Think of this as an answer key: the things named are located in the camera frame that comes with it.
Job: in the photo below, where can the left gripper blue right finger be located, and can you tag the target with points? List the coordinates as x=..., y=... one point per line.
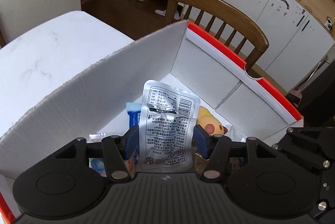
x=205, y=143

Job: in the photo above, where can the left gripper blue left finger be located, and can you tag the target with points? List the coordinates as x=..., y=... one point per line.
x=129, y=142

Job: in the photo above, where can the yellow spotted pig toy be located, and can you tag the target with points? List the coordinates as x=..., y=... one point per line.
x=209, y=123

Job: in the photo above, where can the blue wafer snack packet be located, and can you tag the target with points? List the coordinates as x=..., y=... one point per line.
x=134, y=111

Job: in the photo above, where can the blueberry bread package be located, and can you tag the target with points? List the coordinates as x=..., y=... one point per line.
x=114, y=164

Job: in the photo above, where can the silver foil printed pouch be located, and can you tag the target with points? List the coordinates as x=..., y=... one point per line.
x=168, y=117

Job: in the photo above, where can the white grey tissue pack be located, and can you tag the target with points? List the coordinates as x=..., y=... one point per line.
x=96, y=137

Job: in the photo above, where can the red cardboard shoe box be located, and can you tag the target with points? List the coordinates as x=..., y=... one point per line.
x=185, y=57

